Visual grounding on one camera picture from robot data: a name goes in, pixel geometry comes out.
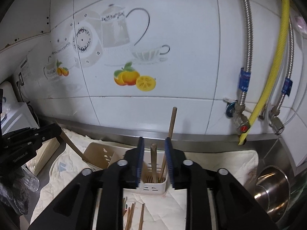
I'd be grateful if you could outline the short wooden chopstick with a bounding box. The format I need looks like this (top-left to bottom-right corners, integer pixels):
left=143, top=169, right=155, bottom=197
left=150, top=143, right=157, bottom=183

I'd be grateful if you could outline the lone wooden chopstick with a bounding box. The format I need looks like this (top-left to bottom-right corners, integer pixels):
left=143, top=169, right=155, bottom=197
left=158, top=107, right=177, bottom=183

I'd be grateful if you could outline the bagged disposable chopsticks pack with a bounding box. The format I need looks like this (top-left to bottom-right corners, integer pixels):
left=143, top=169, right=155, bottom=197
left=26, top=138, right=60, bottom=176

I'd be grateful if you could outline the beige plastic utensil holder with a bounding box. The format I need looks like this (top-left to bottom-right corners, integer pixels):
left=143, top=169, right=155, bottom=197
left=84, top=142, right=167, bottom=195

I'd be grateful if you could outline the white quilted patterned mat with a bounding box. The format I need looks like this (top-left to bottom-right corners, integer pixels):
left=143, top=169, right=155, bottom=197
left=30, top=128, right=260, bottom=230

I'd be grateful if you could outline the steel saucepan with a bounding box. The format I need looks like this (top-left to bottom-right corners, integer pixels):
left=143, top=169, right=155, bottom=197
left=254, top=166, right=290, bottom=223

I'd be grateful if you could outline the chrome angle valve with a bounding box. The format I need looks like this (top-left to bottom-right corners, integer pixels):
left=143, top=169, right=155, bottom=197
left=265, top=106, right=285, bottom=136

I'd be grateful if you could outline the white thin water tube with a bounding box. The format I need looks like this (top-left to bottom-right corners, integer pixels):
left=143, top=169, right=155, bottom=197
left=265, top=16, right=307, bottom=127

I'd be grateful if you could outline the wall power socket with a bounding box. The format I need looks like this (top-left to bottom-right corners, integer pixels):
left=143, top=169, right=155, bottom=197
left=16, top=72, right=24, bottom=87

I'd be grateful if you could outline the red handled angle valve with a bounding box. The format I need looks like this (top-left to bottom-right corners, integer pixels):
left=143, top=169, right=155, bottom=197
left=223, top=98, right=250, bottom=135

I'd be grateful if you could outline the left braided steel hose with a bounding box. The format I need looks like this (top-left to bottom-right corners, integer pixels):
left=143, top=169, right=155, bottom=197
left=236, top=0, right=255, bottom=111

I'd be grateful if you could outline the braided steel hose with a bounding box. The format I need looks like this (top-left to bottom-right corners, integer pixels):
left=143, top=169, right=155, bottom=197
left=236, top=0, right=255, bottom=111
left=271, top=16, right=295, bottom=115

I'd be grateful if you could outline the right braided steel hose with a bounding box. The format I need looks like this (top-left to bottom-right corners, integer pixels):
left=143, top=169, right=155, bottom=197
left=271, top=16, right=295, bottom=115

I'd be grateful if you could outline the yellow corrugated gas hose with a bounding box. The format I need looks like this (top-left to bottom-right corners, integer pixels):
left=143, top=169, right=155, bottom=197
left=238, top=0, right=291, bottom=146

